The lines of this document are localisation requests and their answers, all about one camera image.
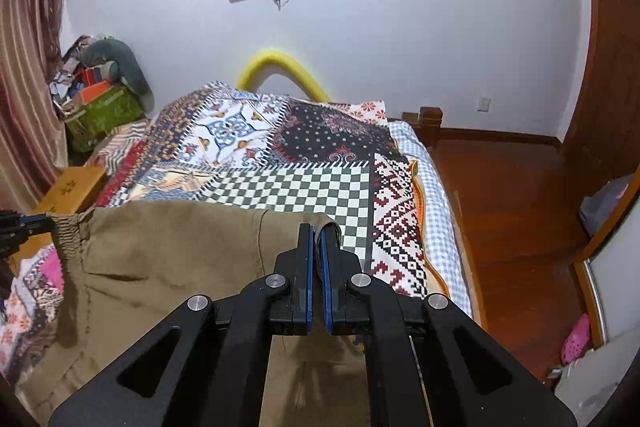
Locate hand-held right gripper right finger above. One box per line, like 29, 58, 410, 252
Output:
320, 227, 596, 427

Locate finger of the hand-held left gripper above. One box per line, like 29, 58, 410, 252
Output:
0, 209, 56, 258

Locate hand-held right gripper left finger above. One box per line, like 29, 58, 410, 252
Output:
47, 223, 315, 427

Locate khaki pants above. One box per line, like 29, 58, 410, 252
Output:
15, 198, 368, 427

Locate brown cardboard box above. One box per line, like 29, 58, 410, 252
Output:
32, 166, 107, 216

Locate patchwork printed blanket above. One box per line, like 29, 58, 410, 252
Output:
0, 81, 437, 390

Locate striped brown curtain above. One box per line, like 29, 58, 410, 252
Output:
0, 0, 77, 208

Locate orange box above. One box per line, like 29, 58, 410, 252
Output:
79, 79, 114, 106

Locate blue checkered bed sheet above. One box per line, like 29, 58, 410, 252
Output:
387, 119, 477, 319

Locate wooden baseboard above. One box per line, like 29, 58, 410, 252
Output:
439, 128, 562, 148

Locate yellow foam tube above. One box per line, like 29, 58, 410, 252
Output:
237, 49, 332, 104

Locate pink slipper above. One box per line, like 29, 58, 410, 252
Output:
560, 314, 592, 366

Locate white plastic object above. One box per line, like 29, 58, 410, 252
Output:
545, 332, 640, 415

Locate grey bag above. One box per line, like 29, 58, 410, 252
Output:
579, 174, 637, 238

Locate brown wooden door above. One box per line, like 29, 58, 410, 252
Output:
557, 0, 640, 220

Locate wooden bed post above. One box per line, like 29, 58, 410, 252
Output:
401, 107, 444, 131

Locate white panel with wooden frame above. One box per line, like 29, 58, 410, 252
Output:
573, 177, 640, 350

